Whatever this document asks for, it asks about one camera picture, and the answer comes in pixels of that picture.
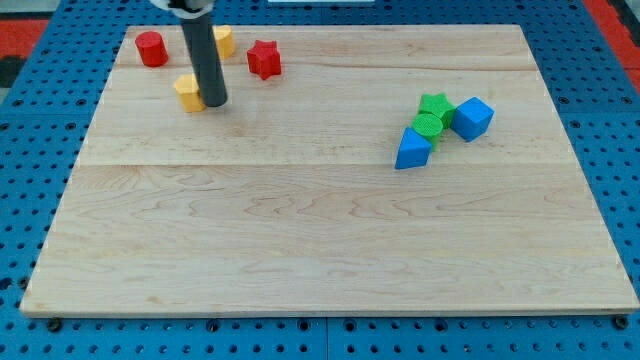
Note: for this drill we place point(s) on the blue cube block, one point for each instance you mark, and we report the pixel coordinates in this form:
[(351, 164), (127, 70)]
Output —
[(471, 119)]

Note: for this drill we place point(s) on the yellow heart block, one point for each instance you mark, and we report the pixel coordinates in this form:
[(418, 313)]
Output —
[(225, 42)]

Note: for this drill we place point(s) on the red cylinder block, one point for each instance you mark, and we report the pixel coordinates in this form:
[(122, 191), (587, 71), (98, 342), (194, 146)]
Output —
[(151, 48)]

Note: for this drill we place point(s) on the blue triangle block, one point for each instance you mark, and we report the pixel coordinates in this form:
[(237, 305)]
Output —
[(413, 151)]

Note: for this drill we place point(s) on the light wooden board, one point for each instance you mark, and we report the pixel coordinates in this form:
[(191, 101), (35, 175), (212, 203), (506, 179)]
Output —
[(285, 202)]

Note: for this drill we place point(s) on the red star block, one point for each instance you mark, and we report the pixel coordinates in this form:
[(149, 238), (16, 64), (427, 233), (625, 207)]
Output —
[(264, 59)]

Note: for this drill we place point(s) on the green star block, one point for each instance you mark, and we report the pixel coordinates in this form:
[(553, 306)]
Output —
[(439, 106)]

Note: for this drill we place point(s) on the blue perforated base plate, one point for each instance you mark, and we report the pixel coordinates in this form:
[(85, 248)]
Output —
[(49, 107)]

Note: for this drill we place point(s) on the yellow hexagon block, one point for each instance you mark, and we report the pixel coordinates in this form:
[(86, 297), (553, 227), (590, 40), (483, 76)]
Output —
[(188, 93)]

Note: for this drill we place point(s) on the green cylinder block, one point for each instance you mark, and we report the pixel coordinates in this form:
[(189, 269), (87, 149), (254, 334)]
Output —
[(430, 127)]

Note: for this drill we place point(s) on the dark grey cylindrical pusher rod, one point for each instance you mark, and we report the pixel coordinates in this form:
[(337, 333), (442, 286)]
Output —
[(200, 41)]

